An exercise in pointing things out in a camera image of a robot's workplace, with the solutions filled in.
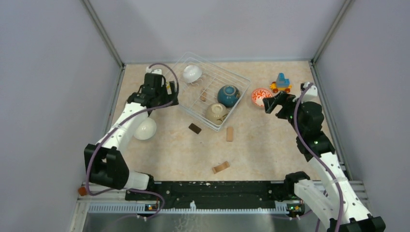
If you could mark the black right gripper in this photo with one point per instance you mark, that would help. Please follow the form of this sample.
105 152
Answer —
286 100

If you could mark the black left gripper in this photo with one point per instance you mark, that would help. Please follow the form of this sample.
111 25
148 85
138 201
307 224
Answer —
164 88

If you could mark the white orange pattern bowl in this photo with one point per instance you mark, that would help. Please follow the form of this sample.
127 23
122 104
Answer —
259 94

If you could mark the large white bowl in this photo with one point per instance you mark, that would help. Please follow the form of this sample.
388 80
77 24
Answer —
146 129

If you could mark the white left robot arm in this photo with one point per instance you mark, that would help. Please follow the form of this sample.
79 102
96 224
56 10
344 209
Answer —
104 161

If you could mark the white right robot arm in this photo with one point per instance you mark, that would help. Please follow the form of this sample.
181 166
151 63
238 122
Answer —
339 209

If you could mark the small wooden block under rack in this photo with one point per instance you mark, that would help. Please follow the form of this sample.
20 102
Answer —
203 96

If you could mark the colourful toy block car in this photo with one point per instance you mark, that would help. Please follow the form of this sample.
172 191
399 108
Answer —
281 84

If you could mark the small white bowl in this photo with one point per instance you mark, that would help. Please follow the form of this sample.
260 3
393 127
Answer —
192 73

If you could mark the dark brown block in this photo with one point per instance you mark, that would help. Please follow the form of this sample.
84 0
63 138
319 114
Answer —
194 128

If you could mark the beige flower pattern bowl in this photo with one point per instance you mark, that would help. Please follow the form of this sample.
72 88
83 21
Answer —
216 113

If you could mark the dark teal bowl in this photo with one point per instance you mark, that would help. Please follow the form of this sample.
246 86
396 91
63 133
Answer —
228 95

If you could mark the light wooden block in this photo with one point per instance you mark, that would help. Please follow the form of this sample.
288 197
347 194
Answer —
229 134

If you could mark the arched wooden block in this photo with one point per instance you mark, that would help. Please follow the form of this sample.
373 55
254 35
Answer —
220 167

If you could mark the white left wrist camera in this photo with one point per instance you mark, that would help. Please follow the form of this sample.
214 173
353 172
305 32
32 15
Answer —
154 71

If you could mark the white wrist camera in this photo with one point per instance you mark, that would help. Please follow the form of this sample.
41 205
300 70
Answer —
310 91
154 71

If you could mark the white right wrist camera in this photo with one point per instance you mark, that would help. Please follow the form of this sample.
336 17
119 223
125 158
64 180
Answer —
310 91

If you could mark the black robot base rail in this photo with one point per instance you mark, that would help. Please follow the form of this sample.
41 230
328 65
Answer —
218 195

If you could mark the orange block on frame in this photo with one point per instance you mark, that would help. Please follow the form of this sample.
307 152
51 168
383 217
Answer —
82 191

